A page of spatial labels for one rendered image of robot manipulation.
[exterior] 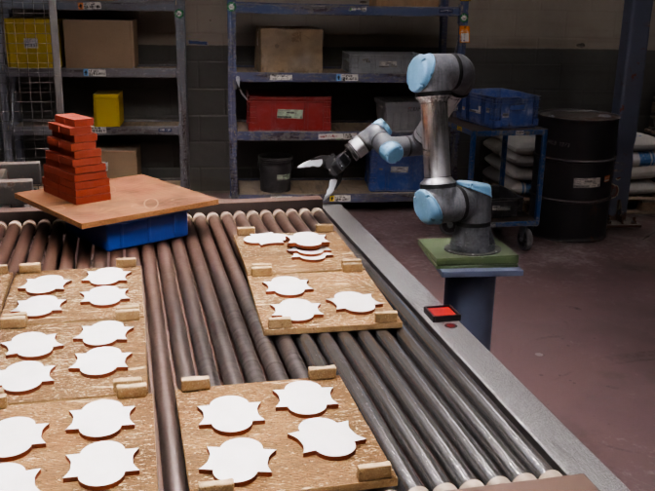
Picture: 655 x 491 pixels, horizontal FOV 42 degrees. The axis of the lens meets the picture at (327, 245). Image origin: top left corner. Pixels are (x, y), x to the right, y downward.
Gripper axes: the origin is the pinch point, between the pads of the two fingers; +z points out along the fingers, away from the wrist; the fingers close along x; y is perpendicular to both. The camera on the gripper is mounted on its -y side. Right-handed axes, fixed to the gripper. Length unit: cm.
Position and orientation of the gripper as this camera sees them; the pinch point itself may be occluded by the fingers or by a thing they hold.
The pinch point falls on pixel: (309, 184)
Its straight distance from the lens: 304.7
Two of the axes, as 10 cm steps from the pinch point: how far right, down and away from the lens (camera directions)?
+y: -0.9, -1.3, 9.9
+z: -7.9, 6.1, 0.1
